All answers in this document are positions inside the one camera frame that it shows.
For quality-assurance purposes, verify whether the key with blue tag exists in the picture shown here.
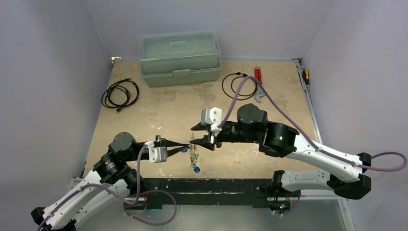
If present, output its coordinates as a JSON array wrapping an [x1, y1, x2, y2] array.
[[181, 146, 190, 153]]

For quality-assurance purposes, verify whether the metal keyring with keys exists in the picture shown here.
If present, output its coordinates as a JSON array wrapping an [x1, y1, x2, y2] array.
[[190, 143, 201, 174]]

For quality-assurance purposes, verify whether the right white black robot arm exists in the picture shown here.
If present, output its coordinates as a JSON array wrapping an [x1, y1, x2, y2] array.
[[190, 103, 371, 200]]

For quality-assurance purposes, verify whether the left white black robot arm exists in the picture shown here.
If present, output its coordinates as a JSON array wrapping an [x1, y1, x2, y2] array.
[[31, 132, 190, 231]]

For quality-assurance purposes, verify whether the green plastic toolbox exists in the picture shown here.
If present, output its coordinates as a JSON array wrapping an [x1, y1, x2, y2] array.
[[139, 30, 222, 87]]

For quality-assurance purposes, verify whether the yellow black screwdriver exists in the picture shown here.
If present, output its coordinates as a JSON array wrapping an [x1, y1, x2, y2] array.
[[302, 70, 310, 87]]

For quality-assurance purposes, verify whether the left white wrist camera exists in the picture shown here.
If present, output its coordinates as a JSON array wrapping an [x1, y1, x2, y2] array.
[[145, 141, 167, 163]]

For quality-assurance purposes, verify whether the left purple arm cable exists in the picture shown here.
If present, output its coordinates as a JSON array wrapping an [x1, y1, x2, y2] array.
[[37, 145, 148, 231]]

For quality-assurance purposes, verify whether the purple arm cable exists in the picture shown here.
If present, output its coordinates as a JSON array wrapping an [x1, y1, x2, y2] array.
[[220, 76, 408, 172], [37, 145, 148, 231]]

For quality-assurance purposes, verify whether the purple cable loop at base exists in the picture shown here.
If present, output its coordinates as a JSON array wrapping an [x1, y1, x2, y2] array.
[[123, 188, 178, 226]]

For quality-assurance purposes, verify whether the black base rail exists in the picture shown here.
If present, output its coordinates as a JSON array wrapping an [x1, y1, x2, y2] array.
[[139, 178, 285, 210]]

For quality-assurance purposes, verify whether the coiled thin black cable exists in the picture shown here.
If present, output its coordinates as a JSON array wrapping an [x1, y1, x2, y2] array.
[[221, 72, 258, 101]]

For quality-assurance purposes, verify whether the red handled adjustable wrench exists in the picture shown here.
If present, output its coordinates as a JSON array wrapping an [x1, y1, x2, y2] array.
[[254, 66, 265, 103]]

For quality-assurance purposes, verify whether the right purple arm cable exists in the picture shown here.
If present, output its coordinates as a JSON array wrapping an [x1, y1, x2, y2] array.
[[220, 76, 408, 172]]

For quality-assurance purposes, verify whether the coiled black cable left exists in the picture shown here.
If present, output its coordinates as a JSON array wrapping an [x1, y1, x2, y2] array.
[[101, 79, 140, 113]]

